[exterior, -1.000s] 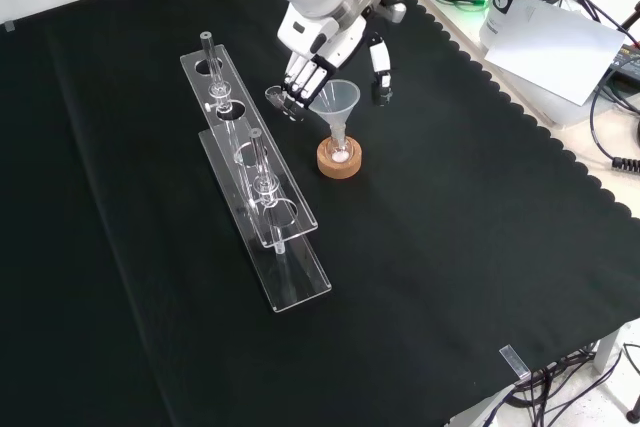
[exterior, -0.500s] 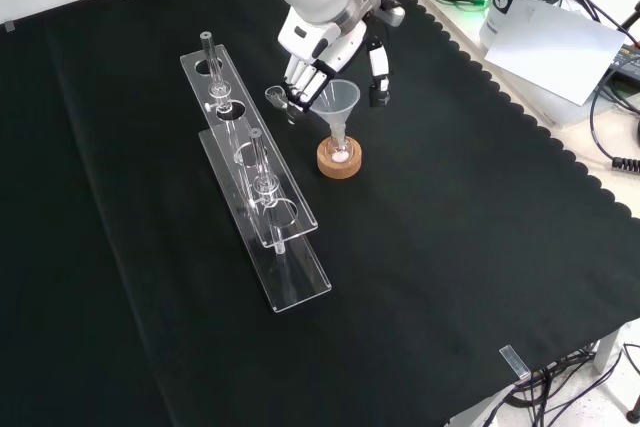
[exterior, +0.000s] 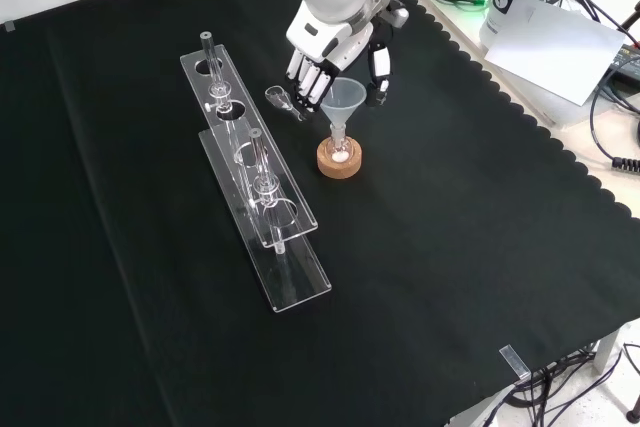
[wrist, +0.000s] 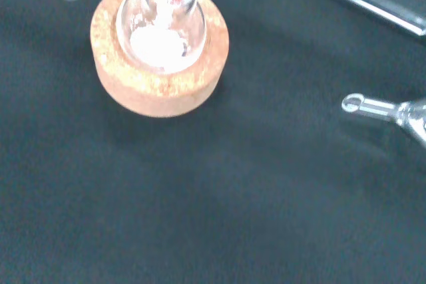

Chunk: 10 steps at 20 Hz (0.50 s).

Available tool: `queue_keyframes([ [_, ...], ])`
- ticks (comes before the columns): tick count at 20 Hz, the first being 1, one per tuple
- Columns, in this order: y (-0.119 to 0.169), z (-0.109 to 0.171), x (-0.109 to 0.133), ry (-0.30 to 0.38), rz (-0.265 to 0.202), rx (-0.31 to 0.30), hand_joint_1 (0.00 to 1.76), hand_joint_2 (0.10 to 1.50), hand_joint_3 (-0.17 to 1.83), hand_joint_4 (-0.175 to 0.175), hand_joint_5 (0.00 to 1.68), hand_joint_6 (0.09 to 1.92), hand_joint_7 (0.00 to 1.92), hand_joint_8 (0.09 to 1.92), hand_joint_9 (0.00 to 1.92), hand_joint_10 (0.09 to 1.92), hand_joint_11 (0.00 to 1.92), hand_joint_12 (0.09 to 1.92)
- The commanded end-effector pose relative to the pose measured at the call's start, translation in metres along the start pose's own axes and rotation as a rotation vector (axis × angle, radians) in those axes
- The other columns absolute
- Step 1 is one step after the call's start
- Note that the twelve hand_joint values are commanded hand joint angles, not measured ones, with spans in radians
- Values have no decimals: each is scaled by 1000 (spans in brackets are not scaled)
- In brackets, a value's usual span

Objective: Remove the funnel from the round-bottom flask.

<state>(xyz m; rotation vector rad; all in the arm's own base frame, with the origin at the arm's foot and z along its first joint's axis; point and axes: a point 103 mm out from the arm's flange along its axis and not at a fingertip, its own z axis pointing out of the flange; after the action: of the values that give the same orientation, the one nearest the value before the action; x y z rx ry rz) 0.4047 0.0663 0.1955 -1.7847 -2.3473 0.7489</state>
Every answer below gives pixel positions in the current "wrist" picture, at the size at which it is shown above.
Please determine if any cork ring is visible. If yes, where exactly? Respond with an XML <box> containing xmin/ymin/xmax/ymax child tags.
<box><xmin>89</xmin><ymin>0</ymin><xmax>230</xmax><ymax>118</ymax></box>

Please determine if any glass round-bottom flask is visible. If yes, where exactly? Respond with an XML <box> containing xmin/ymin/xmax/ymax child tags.
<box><xmin>115</xmin><ymin>0</ymin><xmax>208</xmax><ymax>74</ymax></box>

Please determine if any black cloth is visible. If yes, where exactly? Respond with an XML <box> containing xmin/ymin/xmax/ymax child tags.
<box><xmin>0</xmin><ymin>0</ymin><xmax>426</xmax><ymax>284</ymax></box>

